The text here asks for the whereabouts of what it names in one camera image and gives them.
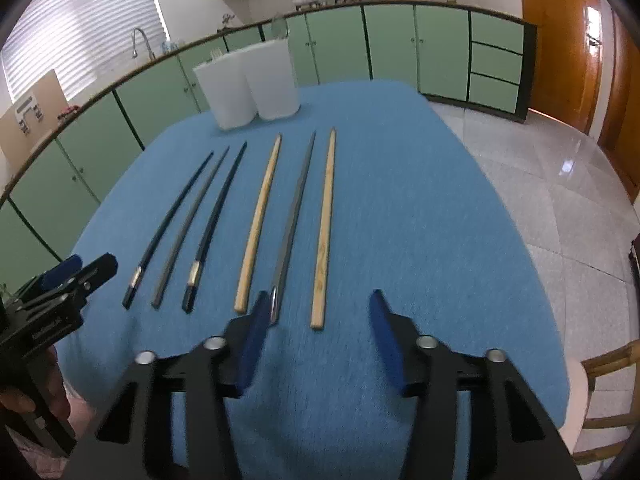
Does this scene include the black chopstick silver band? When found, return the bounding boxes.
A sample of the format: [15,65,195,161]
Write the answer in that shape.
[181,142,247,314]
[121,149,215,310]

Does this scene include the light wooden chopstick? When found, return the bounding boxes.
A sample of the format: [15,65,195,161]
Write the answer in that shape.
[233,134,282,315]
[310,128,336,330]

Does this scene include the grey metal chopstick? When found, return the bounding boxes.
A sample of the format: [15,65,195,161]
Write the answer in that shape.
[269,133,316,325]

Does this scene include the chrome kitchen faucet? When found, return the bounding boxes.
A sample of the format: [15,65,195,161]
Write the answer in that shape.
[130,27,158,61]

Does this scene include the green lower kitchen cabinets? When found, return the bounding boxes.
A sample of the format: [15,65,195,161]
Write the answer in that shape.
[1,2,536,294]

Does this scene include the person's left hand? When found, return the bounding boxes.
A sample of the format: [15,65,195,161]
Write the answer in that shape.
[0,346,72,424]

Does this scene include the blue table cloth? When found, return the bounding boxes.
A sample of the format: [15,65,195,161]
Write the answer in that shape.
[58,80,568,479]

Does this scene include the cardboard box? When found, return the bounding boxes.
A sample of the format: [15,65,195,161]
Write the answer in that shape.
[1,70,68,174]

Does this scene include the white window blind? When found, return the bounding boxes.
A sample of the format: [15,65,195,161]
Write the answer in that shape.
[1,0,167,100]

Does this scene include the metal fork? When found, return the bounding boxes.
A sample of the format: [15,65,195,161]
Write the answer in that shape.
[210,49,224,61]

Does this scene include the white utensil holder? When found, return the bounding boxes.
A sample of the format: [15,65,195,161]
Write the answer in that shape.
[193,38,300,131]

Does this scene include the wooden chair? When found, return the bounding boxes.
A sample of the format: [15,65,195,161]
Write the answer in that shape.
[573,339,639,466]

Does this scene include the brown wooden door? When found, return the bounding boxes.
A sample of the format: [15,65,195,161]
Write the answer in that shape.
[522,0,639,200]

